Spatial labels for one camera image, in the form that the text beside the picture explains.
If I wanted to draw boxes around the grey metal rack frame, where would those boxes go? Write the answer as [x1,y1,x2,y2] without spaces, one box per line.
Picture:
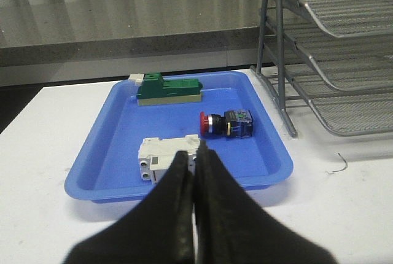
[254,0,298,138]

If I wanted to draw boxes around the grey stone counter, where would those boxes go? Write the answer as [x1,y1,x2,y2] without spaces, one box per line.
[1,0,261,66]

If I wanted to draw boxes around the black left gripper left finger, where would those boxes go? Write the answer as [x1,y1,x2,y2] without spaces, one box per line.
[64,151,194,263]

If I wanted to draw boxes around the thin wire scrap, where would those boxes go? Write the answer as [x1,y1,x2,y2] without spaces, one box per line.
[326,152,348,175]

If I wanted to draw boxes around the red emergency stop button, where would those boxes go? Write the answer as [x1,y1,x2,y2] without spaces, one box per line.
[199,109,254,138]

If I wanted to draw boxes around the white circuit breaker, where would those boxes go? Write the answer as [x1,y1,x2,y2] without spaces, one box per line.
[138,134,200,184]

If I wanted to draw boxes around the blue plastic tray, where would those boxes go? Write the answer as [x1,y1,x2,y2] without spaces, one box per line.
[64,71,293,203]

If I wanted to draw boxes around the green terminal block component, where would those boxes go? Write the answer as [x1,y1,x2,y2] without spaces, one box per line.
[128,73,203,106]

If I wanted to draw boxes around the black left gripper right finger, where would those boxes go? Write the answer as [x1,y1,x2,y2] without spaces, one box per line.
[194,141,336,263]

